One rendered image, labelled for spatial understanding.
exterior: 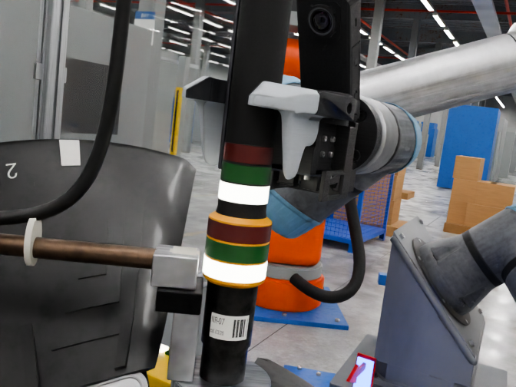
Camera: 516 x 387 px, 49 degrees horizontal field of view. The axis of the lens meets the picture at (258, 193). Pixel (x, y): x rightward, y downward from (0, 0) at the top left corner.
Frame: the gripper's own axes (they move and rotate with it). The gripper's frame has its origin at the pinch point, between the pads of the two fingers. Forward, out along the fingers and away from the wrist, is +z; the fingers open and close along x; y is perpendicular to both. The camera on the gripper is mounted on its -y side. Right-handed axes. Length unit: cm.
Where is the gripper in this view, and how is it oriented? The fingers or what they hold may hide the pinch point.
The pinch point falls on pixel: (229, 86)
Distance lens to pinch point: 35.6
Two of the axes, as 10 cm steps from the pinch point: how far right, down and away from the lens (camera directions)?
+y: -1.3, 9.8, 1.3
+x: -8.6, -1.7, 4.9
